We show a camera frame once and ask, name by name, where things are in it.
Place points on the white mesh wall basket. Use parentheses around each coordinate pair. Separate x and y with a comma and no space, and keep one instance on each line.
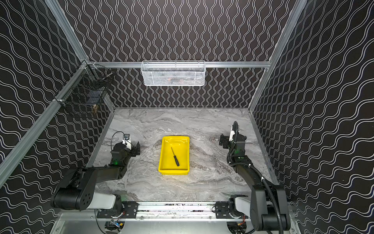
(173,73)

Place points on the black wire wall basket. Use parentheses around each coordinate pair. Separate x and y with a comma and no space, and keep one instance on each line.
(84,99)

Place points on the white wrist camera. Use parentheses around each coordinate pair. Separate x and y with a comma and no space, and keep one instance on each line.
(234,132)
(126,140)

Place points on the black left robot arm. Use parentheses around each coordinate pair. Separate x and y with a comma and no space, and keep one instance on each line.
(76,190)

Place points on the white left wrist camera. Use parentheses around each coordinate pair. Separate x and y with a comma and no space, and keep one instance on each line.
(126,140)

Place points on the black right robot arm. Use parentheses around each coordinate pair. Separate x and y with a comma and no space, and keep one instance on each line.
(268,207)

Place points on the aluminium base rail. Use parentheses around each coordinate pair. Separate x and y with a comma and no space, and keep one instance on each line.
(163,211)

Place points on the black screwdriver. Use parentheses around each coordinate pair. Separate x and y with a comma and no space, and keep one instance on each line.
(175,158)

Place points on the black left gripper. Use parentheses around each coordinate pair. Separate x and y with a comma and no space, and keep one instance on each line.
(134,149)

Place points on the yellow plastic bin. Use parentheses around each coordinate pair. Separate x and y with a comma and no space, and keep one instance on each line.
(181,147)

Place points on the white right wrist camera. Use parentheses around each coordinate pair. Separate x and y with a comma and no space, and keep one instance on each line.
(234,132)

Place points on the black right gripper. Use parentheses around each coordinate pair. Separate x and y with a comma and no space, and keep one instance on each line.
(226,139)

